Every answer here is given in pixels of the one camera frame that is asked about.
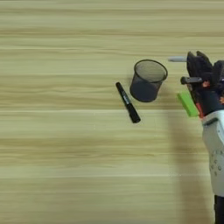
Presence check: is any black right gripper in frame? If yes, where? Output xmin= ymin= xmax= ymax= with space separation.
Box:
xmin=180 ymin=50 xmax=224 ymax=118

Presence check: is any green rectangular block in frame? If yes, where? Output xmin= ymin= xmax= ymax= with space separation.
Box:
xmin=177 ymin=91 xmax=200 ymax=118

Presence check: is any black mesh pen cup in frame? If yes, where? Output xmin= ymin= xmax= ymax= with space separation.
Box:
xmin=129 ymin=59 xmax=169 ymax=103

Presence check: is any black marker pen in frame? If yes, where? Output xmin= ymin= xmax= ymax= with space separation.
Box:
xmin=115 ymin=81 xmax=142 ymax=124

